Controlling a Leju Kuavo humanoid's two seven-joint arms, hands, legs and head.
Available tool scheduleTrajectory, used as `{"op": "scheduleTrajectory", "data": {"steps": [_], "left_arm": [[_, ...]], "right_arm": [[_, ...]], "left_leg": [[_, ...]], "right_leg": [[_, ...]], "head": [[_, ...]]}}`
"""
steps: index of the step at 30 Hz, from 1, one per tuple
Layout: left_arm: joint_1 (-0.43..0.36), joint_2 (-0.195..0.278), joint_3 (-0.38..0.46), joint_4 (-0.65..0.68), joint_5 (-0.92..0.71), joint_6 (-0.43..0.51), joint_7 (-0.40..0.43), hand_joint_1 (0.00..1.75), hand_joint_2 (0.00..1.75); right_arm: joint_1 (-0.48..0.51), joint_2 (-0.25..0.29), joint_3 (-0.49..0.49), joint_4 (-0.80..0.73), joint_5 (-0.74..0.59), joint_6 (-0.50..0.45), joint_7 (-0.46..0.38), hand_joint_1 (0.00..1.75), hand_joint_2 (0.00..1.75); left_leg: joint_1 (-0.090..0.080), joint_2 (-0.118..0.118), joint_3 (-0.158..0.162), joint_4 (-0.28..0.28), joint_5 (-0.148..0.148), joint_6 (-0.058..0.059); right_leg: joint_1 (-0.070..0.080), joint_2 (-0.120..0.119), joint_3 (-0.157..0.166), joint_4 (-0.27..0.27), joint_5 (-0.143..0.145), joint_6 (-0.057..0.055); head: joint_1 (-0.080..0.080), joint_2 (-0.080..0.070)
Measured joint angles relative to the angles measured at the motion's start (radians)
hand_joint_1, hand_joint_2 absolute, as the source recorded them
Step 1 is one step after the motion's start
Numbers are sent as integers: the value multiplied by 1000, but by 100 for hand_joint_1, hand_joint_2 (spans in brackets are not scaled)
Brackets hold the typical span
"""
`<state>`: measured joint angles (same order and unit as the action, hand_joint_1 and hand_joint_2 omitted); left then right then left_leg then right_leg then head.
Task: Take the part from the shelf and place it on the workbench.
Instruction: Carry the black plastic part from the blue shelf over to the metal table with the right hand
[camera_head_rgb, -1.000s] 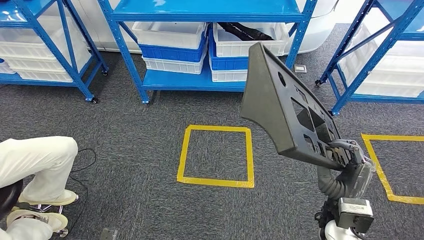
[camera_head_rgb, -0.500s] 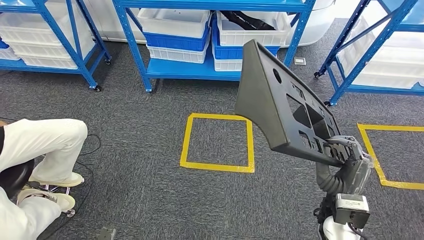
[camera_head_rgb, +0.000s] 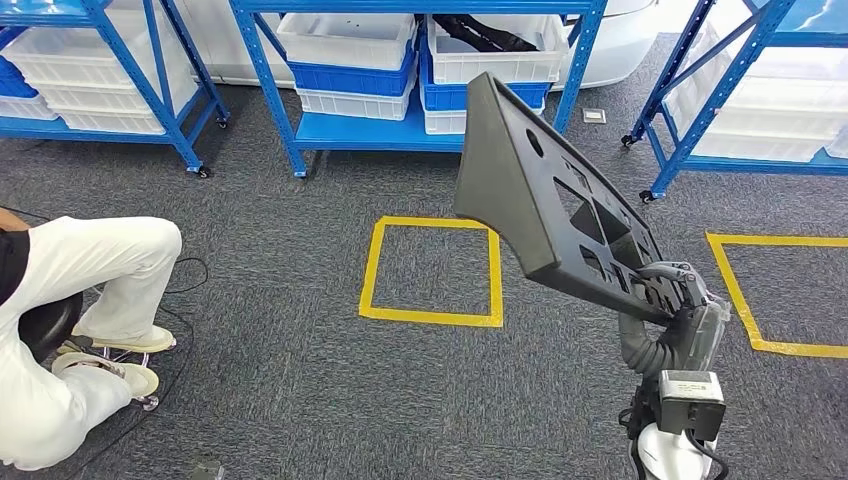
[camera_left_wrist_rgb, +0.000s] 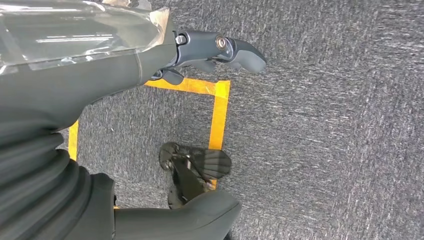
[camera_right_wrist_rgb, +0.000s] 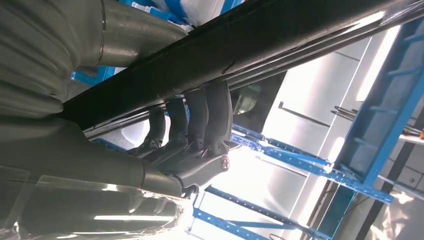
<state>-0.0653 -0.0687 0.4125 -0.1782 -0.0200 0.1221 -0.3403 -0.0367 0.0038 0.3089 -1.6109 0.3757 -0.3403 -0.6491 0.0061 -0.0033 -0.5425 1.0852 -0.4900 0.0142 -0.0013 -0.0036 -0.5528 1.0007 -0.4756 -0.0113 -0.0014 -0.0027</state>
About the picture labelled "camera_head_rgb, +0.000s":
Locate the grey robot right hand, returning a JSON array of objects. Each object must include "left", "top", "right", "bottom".
[{"left": 634, "top": 260, "right": 731, "bottom": 374}]

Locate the black perforated plastic panel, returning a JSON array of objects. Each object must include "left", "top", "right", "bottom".
[{"left": 453, "top": 71, "right": 694, "bottom": 327}]

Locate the blue metal shelf rack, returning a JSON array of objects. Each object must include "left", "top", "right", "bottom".
[
  {"left": 228, "top": 0, "right": 609, "bottom": 180},
  {"left": 621, "top": 0, "right": 848, "bottom": 204},
  {"left": 0, "top": 0, "right": 231, "bottom": 180}
]

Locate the black curved part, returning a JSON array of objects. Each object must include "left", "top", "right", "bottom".
[{"left": 450, "top": 13, "right": 539, "bottom": 54}]

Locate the yellow floor tape square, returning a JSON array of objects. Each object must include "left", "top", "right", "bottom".
[
  {"left": 704, "top": 231, "right": 848, "bottom": 361},
  {"left": 358, "top": 215, "right": 505, "bottom": 330}
]

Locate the white car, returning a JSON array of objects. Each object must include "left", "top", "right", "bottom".
[{"left": 178, "top": 0, "right": 664, "bottom": 92}]

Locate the person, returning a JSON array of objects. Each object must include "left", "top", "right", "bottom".
[{"left": 0, "top": 206, "right": 184, "bottom": 473}]

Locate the black round stool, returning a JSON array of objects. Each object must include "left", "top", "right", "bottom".
[{"left": 18, "top": 291, "right": 162, "bottom": 413}]

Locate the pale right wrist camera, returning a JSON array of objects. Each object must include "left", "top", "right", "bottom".
[{"left": 655, "top": 369, "right": 728, "bottom": 443}]

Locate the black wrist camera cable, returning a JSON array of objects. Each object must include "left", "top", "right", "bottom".
[{"left": 617, "top": 387, "right": 730, "bottom": 480}]

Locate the black floor cable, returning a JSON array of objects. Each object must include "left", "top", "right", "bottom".
[{"left": 66, "top": 256, "right": 211, "bottom": 480}]

